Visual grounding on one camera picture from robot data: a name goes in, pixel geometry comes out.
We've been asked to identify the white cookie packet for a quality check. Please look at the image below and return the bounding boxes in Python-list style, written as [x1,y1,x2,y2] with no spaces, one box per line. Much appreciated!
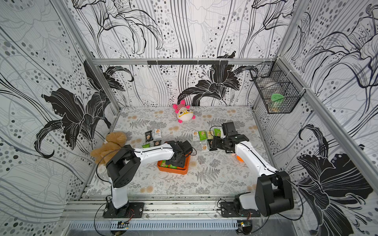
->
[200,141,209,152]
[193,131,200,142]
[154,129,162,139]

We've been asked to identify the white back cookie packet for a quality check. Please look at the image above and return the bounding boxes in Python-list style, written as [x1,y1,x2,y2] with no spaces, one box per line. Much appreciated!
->
[200,141,209,152]

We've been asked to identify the white front cookie packet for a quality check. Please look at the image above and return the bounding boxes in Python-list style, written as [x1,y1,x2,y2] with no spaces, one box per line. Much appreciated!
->
[154,129,162,139]

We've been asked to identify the dark brown cookie packet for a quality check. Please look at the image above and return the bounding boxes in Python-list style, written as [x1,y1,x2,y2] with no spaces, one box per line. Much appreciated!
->
[145,130,153,142]

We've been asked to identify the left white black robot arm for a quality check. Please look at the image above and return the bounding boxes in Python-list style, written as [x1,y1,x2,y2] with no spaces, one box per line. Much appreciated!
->
[106,141,193,209]

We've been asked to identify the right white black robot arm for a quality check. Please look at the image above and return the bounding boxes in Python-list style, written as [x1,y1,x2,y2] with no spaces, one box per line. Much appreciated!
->
[211,134,294,216]

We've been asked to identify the orange storage box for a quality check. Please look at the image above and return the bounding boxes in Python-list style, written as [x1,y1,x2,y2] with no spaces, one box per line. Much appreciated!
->
[157,156,190,175]

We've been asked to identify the orange striped black-haired plush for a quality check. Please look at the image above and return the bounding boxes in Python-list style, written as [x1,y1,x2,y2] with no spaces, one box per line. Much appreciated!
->
[236,155,244,162]

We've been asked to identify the green front cookie packet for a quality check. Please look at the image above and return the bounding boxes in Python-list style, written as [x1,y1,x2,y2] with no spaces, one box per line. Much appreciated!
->
[159,160,177,169]

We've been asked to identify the white pink owl plush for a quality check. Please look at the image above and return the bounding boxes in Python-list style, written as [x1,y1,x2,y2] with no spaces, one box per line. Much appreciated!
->
[172,100,196,124]

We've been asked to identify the green lidded cup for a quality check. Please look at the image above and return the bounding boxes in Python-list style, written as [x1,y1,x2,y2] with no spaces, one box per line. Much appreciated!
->
[270,93,285,112]

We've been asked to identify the tan teddy bear plush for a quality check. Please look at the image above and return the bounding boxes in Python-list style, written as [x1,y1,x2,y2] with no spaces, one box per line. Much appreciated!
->
[90,131,128,164]

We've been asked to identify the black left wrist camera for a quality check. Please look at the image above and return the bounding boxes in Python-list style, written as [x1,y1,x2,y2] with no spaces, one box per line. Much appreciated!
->
[181,141,193,156]

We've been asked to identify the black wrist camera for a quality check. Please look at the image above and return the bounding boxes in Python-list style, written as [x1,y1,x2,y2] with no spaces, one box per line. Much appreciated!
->
[181,141,193,156]
[221,122,238,138]

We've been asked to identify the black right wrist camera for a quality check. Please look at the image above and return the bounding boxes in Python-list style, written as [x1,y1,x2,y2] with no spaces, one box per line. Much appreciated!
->
[221,122,238,138]

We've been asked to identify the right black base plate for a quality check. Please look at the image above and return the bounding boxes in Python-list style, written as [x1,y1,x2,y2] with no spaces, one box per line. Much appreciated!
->
[217,201,261,218]

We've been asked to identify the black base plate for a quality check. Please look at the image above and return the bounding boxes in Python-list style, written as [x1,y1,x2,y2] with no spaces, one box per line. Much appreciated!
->
[217,201,261,218]
[103,202,144,219]

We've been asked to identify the black wire basket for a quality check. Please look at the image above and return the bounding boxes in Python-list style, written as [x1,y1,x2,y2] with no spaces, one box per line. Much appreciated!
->
[249,59,302,114]

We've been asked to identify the white slotted cable duct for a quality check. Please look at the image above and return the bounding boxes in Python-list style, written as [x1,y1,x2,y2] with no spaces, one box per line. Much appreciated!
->
[69,220,238,232]

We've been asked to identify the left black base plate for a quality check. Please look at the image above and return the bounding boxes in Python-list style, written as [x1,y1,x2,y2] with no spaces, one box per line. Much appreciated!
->
[103,202,144,219]

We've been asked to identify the horizontal aluminium back rail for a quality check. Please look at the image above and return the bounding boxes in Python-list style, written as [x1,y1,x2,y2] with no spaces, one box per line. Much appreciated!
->
[92,58,274,65]

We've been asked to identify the aluminium corner frame post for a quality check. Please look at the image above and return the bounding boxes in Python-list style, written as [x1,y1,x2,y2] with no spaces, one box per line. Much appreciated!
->
[51,0,121,115]

